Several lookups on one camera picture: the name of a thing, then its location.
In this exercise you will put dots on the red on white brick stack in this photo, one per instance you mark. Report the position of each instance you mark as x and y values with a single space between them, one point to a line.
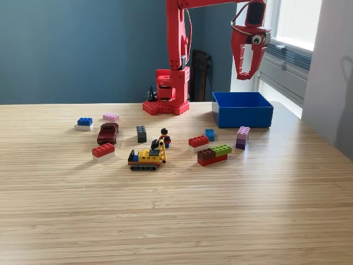
103 151
198 142

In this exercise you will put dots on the blue plastic bin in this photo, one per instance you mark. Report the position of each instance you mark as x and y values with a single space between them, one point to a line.
242 117

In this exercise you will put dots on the grey window vent unit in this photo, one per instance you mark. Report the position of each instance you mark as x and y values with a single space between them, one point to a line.
284 64

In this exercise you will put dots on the black chair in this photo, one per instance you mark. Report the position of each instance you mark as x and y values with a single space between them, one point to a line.
201 74

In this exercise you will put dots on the pink and purple brick stack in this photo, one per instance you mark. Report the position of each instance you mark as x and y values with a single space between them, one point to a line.
242 138

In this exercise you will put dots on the small blue brick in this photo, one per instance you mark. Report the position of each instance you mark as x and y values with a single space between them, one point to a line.
211 133

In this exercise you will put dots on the black clamp behind base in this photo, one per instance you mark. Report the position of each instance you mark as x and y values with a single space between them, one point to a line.
151 95

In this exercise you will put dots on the brown green red brick stack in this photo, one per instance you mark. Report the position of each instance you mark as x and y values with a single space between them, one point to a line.
212 156

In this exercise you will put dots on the toy figure with red shirt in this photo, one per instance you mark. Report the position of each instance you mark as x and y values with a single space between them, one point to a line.
164 135

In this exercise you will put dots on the dark grey brick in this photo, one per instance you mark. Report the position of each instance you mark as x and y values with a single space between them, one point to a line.
141 134

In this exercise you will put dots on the small yellow toy digger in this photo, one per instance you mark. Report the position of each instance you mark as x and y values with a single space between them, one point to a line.
146 158

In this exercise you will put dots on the dark red toy car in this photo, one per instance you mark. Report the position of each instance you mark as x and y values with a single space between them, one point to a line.
107 133

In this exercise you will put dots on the blue on white brick stack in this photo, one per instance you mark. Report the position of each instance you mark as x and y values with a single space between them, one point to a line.
84 122

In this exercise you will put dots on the white window frame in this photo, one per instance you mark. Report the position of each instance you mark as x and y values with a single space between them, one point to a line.
275 30

